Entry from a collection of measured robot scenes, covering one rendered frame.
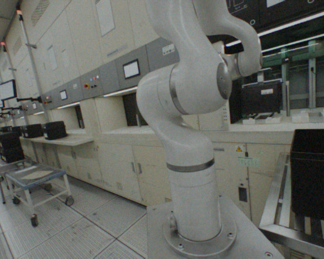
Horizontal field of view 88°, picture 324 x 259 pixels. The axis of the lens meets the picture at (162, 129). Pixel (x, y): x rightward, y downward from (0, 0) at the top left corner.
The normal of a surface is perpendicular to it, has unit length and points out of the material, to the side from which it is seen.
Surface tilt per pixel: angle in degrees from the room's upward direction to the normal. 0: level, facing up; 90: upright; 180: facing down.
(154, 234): 0
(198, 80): 91
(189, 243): 0
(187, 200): 90
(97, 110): 90
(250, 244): 0
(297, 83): 90
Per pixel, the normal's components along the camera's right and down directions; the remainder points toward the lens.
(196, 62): -0.25, 0.04
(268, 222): -0.15, -0.98
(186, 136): -0.04, -0.79
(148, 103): -0.54, 0.36
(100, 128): 0.77, -0.01
